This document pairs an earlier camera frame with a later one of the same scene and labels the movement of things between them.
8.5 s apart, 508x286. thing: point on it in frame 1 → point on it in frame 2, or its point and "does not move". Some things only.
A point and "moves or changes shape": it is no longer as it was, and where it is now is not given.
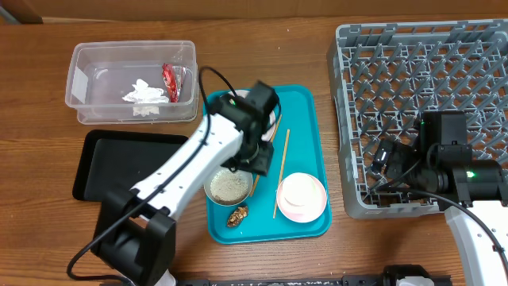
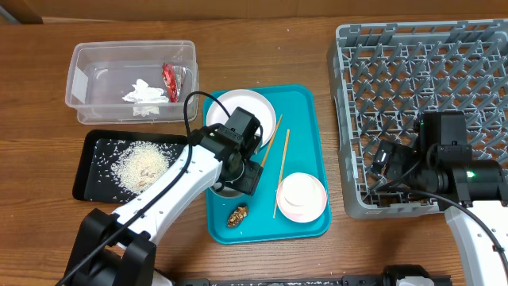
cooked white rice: [228, 187] moves or changes shape
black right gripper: [399, 154] does not move
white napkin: [141, 94] does not move
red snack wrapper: [173, 77] does not move
